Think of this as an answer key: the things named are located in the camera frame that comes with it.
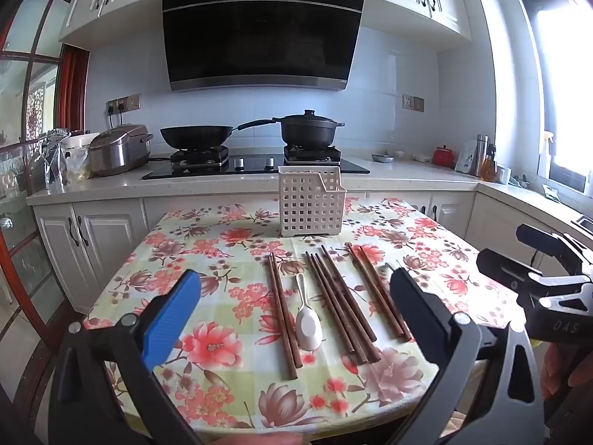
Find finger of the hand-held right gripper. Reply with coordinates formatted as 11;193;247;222
476;248;585;310
516;222;593;284

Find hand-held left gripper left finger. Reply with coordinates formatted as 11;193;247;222
46;269;205;445

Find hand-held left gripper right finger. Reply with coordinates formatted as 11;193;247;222
389;266;547;445

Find brown wooden chopstick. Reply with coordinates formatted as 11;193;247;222
267;253;297;380
304;251;362;366
315;252;381;362
272;253;304;369
357;243;413;342
346;243;405;341
321;245;378;343
310;253;370;365

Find white ceramic spoon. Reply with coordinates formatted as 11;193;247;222
295;273;323;351

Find white plastic perforated basket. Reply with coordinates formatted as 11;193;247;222
278;165;347;238

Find person's right hand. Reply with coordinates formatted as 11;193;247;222
542;344;590;400

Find floral tablecloth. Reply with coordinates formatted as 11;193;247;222
83;196;529;441

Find white spray bottle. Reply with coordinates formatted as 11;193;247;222
539;131;555;178

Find orange oil bottle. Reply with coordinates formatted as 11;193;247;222
482;145;499;181

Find white kitchen base cabinets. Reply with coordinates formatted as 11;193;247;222
32;190;593;334

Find steel thermos bottle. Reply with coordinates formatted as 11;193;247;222
473;134;490;177

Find white printed packet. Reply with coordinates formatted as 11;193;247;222
455;140;480;174

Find red kettle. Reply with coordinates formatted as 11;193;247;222
434;145;457;168

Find kitchen window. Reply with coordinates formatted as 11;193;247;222
514;0;593;193

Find black glass gas cooktop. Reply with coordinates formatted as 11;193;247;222
142;145;371;181

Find silver rice cooker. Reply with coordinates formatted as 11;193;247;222
88;123;153;177

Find black wok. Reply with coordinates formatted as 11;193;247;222
160;119;279;150

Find clear plastic bag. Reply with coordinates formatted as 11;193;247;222
62;132;100;181

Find black lidded pot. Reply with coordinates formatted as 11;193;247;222
272;110;345;149

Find red wooden glass door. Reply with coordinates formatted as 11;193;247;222
0;0;91;381

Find black range hood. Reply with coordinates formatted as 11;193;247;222
160;0;371;92

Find beige wall socket with plugs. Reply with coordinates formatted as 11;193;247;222
107;94;141;114

